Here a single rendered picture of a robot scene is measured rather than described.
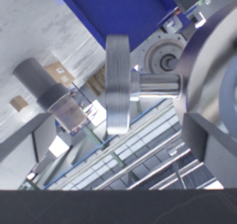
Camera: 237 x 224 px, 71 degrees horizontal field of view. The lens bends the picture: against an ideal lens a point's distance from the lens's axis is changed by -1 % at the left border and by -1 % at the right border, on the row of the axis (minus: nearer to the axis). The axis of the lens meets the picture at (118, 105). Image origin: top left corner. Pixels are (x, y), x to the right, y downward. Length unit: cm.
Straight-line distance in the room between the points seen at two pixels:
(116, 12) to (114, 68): 152
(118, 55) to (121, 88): 5
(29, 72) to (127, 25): 139
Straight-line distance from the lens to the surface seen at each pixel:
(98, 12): 179
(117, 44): 29
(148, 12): 176
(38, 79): 242
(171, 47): 146
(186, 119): 16
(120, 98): 26
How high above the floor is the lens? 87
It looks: 9 degrees up
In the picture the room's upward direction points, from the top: 139 degrees clockwise
